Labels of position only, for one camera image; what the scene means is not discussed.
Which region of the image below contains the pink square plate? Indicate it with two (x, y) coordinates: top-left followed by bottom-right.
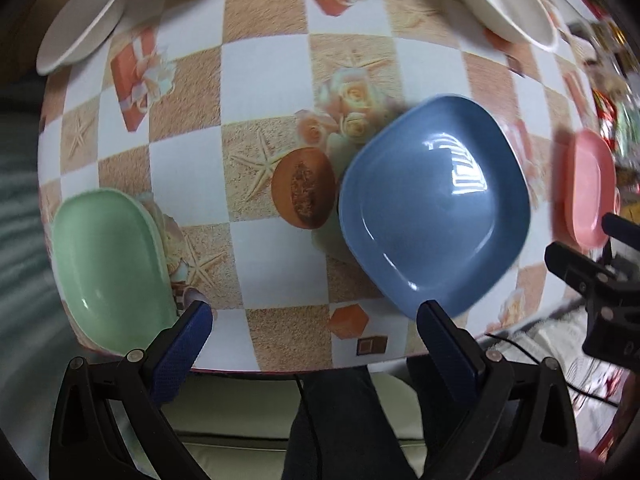
(564, 129), (620, 250)

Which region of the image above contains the blue square plate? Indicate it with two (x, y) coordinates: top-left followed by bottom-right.
(337, 94), (530, 318)

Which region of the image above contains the large white paper bowl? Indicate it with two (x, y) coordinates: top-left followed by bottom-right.
(463, 0), (559, 52)

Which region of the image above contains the green square plate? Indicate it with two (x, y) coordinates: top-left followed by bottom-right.
(52, 188), (177, 356)

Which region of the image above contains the patterned checkered tablecloth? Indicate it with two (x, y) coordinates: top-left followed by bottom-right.
(38, 0), (596, 372)

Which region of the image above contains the small white paper bowl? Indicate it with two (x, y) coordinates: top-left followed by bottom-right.
(36, 0), (126, 76)

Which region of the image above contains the black cable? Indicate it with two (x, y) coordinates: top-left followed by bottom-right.
(482, 331), (622, 409)

